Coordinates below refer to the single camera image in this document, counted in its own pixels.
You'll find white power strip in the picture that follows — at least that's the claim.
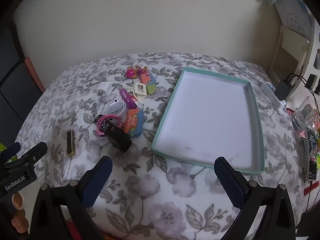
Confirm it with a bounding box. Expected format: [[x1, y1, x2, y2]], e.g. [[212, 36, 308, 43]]
[[261, 81, 287, 110]]

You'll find black power adapter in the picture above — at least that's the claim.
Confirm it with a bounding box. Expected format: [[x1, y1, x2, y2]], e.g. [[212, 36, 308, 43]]
[[275, 79, 297, 100]]

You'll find orange board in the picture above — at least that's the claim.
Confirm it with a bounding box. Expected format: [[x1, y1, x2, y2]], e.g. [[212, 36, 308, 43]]
[[24, 57, 46, 94]]

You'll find black phone box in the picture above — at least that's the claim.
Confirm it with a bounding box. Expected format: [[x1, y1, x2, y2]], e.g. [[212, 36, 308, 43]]
[[305, 127, 320, 182]]

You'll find teal rimmed white tray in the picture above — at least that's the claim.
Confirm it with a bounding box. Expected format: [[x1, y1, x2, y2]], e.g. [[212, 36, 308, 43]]
[[152, 67, 265, 175]]

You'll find black toy car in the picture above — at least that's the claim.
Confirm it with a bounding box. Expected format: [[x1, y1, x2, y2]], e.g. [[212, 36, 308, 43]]
[[94, 116, 132, 152]]

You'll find person's left hand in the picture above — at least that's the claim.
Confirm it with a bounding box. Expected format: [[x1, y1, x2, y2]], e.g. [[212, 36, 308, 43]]
[[10, 191, 30, 233]]

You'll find small black plug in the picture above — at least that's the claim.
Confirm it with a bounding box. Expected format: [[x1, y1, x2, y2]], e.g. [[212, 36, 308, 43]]
[[306, 74, 319, 90]]

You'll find white cup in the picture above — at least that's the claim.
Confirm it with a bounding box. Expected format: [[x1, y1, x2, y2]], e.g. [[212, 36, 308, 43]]
[[108, 99, 128, 120]]

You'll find orange blue toy pack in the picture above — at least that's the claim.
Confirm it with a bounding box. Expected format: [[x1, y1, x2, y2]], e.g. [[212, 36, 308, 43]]
[[124, 105, 144, 138]]

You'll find dark cabinet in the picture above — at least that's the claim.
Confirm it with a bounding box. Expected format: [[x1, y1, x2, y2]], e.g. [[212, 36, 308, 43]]
[[0, 17, 43, 145]]

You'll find orange blue green toy knife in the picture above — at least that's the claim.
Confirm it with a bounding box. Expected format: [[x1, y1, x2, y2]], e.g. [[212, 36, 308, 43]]
[[139, 70, 157, 95]]

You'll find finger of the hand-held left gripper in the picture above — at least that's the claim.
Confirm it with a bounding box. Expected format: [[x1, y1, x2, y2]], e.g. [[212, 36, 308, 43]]
[[0, 142, 22, 164], [7, 141, 48, 170]]

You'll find clear glass jar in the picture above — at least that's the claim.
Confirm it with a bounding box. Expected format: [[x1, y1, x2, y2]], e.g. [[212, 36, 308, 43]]
[[291, 97, 319, 132]]

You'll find floral printed blanket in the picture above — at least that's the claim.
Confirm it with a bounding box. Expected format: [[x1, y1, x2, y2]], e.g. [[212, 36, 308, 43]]
[[15, 52, 310, 240]]

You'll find pink brown toy dog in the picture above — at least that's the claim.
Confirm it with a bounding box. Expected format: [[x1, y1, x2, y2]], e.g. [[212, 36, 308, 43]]
[[126, 65, 148, 79]]

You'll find pink wristwatch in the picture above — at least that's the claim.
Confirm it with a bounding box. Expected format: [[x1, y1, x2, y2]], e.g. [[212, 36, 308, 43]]
[[96, 114, 123, 137]]

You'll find magenta plastic toy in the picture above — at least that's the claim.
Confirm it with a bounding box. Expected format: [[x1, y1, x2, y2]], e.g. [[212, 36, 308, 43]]
[[119, 89, 137, 109]]

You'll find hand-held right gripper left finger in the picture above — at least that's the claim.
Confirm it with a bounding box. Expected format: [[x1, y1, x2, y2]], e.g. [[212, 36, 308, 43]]
[[29, 156, 113, 240]]

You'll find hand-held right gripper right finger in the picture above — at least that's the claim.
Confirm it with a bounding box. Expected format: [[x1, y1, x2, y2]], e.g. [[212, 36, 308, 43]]
[[214, 156, 297, 240]]

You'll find white wooden ladder shelf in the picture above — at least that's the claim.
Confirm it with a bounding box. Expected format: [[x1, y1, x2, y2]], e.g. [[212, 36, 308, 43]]
[[267, 25, 313, 85]]

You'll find white charger plug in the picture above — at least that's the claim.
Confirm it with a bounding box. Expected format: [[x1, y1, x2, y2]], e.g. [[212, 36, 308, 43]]
[[97, 81, 110, 96]]

